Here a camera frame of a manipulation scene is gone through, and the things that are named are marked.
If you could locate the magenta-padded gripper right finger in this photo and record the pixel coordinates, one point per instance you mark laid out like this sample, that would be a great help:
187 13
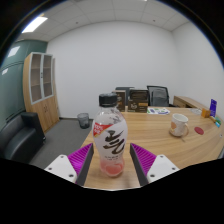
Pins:
160 166

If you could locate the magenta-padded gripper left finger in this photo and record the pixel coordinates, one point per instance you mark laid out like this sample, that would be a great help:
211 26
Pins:
61 166

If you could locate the clear black-capped drink bottle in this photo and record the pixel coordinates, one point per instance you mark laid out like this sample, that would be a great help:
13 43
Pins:
110 133

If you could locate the white speckled mug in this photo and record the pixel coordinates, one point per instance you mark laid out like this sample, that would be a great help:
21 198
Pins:
179 124

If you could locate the grey mesh waste bin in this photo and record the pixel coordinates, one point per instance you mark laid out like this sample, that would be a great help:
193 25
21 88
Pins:
83 120

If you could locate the black leather sofa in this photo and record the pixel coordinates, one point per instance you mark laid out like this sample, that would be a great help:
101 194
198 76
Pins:
20 136

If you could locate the flat round red coaster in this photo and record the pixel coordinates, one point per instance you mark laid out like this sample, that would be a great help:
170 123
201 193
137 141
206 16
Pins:
199 130

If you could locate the white green-blue printed leaflet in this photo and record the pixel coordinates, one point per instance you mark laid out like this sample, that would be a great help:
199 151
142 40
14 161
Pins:
158 110

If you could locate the wooden glass-door cabinet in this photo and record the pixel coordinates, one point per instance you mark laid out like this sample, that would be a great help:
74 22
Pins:
46 106

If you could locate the dark box with tan side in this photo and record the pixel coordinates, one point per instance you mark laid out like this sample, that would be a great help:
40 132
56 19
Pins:
138 107

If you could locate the round grey mat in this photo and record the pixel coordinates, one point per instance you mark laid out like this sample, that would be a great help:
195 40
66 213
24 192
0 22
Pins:
196 111

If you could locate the black mesh office chair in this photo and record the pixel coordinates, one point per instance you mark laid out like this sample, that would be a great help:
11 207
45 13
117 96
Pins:
158 96

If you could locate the wooden side desk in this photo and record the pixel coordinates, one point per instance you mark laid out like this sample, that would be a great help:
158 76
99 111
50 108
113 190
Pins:
186 101

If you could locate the flat dark brown box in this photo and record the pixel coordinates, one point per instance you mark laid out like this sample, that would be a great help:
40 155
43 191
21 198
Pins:
138 95

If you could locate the tall dark brown box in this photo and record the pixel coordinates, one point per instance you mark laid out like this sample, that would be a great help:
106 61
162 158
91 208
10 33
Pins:
120 100

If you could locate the purple upright box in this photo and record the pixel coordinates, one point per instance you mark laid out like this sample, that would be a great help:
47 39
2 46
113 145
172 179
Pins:
213 107

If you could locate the rectangular ceiling light panel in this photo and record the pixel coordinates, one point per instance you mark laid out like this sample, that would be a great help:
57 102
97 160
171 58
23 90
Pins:
34 24

